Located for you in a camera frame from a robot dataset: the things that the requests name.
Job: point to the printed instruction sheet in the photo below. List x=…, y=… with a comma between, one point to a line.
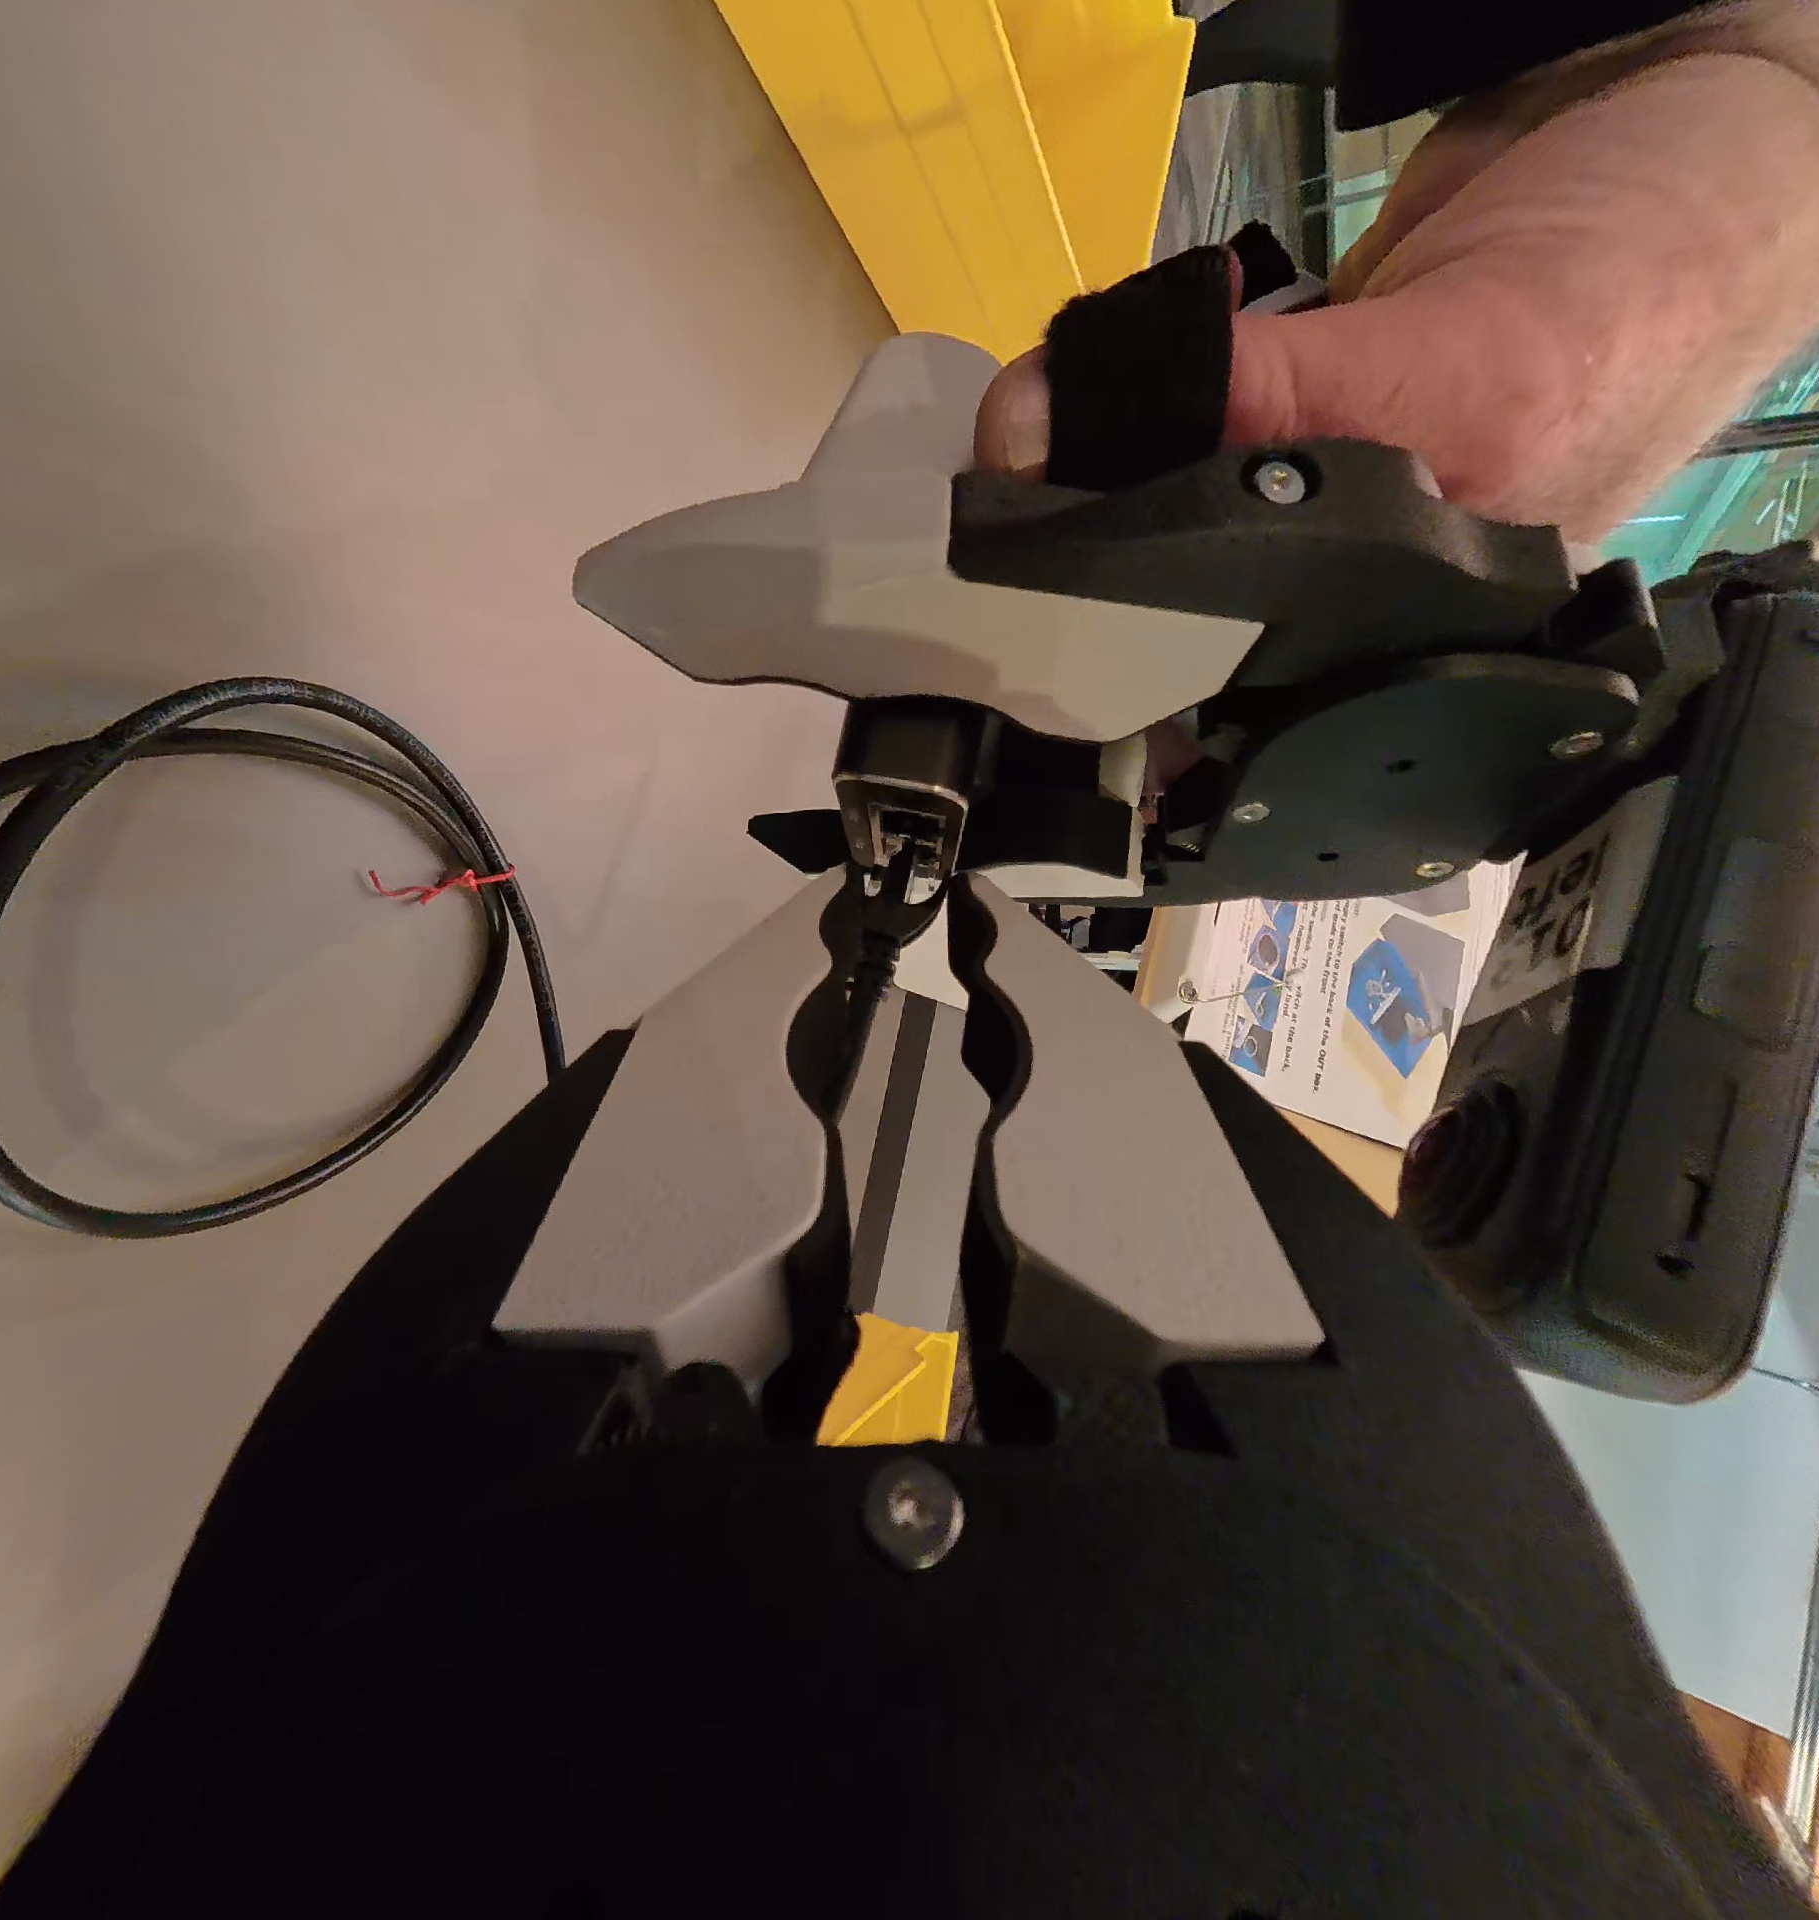
x=1344, y=989

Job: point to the yellow plastic bin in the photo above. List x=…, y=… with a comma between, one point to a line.
x=968, y=150

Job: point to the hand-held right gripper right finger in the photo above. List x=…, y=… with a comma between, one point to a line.
x=1150, y=1200

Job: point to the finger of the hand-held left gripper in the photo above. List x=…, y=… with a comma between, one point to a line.
x=789, y=585
x=1045, y=810

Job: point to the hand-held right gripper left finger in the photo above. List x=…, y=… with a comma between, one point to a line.
x=670, y=1170

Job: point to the black ethernet splitter box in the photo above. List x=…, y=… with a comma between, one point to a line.
x=901, y=756

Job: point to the person's left hand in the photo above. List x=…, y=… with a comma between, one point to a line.
x=1571, y=300

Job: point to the red twist tie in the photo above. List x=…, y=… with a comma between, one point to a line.
x=445, y=887

